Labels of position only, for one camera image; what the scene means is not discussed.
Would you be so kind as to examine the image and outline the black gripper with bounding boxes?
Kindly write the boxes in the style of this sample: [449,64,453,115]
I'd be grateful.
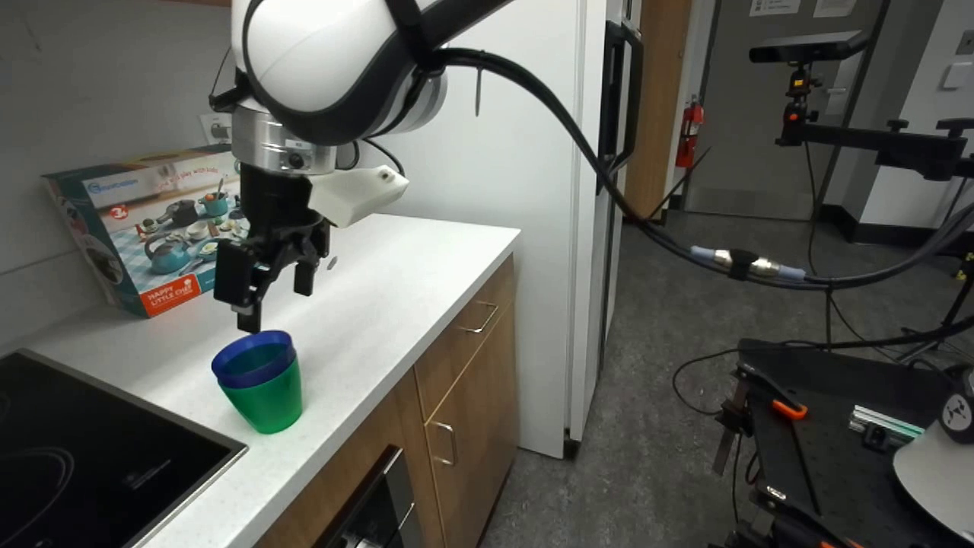
[213,169,333,336]

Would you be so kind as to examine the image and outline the blue plastic cup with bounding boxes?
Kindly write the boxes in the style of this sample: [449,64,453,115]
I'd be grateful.
[211,329,297,394]

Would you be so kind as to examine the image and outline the green plastic cup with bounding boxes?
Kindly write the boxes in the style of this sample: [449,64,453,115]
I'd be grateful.
[218,354,306,440]

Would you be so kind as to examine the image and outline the cookware set cardboard box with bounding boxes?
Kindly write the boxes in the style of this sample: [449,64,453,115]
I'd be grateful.
[40,143,252,319]

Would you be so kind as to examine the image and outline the wooden kitchen cabinet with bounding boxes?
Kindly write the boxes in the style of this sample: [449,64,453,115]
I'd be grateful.
[252,253,525,548]

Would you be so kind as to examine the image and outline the black oven front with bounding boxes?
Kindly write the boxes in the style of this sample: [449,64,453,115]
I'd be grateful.
[315,443,422,548]

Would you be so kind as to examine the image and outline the black glass cooktop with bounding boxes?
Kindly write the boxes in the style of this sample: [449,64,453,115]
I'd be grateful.
[0,349,249,548]

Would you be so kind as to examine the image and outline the white refrigerator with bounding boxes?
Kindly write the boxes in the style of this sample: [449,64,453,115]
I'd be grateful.
[373,0,648,462]

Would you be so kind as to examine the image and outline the wooden door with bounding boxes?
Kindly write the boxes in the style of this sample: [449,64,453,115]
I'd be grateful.
[617,0,695,222]

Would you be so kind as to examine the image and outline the small red fire extinguisher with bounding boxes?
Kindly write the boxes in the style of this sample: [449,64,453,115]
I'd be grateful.
[672,97,708,175]

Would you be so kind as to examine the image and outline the orange black bar clamp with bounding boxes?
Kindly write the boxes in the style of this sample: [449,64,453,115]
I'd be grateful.
[731,364,828,512]

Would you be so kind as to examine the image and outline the black robot cart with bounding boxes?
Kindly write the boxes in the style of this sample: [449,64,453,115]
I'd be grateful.
[711,336,974,548]

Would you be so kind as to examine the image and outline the teal metal bar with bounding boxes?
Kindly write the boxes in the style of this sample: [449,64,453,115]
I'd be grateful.
[850,401,930,445]

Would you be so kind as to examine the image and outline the white round disc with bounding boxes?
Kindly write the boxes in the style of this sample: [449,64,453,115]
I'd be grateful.
[891,421,974,546]

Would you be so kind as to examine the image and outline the black cap with logo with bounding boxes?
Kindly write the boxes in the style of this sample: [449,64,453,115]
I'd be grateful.
[935,364,974,447]

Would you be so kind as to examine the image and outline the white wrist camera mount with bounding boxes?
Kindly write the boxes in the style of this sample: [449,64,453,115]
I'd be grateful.
[301,161,411,228]

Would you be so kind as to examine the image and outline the white wall outlet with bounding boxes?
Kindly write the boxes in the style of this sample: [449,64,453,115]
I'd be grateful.
[198,111,238,146]

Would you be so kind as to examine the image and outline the metal drawer handle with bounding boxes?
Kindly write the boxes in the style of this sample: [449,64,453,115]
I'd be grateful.
[450,303,501,338]

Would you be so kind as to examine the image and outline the metal cabinet door handle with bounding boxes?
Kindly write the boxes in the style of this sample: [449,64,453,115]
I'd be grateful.
[422,419,459,468]

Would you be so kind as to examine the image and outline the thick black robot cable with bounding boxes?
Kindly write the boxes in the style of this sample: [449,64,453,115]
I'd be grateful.
[436,44,974,293]

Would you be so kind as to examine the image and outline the black refrigerator handle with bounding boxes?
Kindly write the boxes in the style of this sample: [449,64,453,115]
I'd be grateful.
[604,18,648,192]

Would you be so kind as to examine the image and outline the thin black floor cable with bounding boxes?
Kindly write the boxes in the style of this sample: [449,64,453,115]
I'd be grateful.
[671,349,743,421]

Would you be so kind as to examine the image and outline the white paper wall notice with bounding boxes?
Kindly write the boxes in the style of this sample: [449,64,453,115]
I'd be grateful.
[745,0,803,22]
[809,0,862,22]

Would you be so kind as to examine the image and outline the black camera on stand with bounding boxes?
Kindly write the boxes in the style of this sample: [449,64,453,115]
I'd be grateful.
[745,28,874,67]

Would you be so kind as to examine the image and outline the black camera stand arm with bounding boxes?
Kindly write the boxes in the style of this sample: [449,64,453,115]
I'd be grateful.
[773,59,974,186]

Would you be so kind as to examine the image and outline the white wall switch panel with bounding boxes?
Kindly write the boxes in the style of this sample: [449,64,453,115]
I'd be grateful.
[938,59,974,95]

